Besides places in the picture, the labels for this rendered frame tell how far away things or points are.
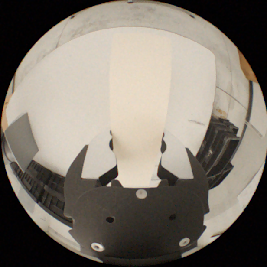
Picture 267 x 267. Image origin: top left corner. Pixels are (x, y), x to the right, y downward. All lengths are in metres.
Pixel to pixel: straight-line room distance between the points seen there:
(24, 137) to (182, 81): 0.51
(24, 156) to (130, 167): 0.41
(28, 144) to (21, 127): 0.08
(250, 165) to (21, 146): 3.01
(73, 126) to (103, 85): 0.12
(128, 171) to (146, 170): 0.03
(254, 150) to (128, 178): 2.56
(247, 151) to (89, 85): 2.71
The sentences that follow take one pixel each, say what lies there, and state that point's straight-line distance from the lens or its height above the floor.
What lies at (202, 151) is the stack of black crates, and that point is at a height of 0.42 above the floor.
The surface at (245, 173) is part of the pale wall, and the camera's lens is 2.73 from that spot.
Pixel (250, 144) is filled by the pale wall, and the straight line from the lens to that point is 2.61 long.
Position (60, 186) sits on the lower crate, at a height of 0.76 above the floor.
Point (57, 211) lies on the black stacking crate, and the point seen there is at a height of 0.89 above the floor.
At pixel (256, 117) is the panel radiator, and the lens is 2.48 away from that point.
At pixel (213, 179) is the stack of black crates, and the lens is 1.26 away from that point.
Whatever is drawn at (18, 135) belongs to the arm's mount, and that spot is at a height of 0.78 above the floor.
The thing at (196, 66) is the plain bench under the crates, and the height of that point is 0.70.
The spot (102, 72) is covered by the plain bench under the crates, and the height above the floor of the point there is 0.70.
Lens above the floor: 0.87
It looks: 60 degrees down
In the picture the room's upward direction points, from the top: 180 degrees counter-clockwise
